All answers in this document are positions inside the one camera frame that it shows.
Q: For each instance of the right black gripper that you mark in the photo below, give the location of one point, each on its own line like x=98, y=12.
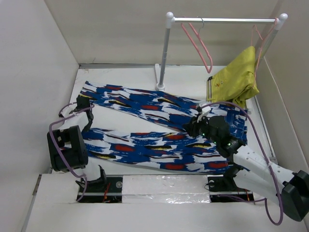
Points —
x=191, y=128

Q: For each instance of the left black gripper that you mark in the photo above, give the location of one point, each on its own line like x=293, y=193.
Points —
x=86, y=127

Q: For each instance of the blue white patterned trousers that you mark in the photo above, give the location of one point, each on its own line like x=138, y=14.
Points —
x=174, y=150

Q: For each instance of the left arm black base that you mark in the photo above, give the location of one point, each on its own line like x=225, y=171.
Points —
x=104, y=189

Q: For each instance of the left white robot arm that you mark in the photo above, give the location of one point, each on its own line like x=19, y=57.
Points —
x=67, y=149

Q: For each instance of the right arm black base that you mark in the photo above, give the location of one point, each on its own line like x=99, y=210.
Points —
x=223, y=188

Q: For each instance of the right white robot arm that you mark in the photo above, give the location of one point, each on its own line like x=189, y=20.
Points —
x=286, y=188

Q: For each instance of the pink hanger right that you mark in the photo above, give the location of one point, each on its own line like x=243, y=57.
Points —
x=263, y=42

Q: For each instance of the yellow shorts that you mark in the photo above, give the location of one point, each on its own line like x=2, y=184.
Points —
x=236, y=82

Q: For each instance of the silver foil tape strip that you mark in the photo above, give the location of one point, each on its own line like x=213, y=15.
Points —
x=172, y=189

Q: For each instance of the white clothes rack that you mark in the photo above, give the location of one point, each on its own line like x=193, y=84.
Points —
x=194, y=37

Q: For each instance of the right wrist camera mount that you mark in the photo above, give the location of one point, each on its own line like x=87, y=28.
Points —
x=202, y=112

